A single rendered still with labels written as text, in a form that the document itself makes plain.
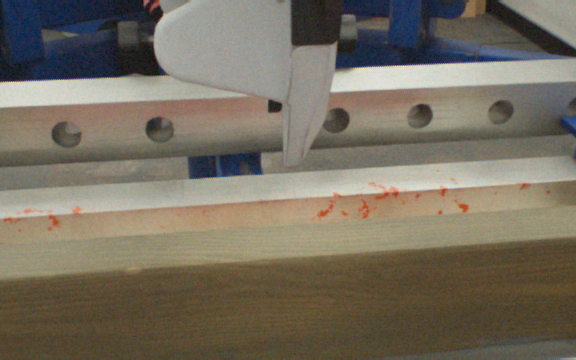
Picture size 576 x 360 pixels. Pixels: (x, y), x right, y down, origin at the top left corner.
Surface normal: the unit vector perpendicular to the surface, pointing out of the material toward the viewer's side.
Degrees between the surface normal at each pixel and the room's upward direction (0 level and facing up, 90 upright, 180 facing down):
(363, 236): 0
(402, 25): 90
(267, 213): 90
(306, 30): 84
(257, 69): 82
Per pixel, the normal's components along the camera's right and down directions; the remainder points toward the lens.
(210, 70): 0.14, 0.36
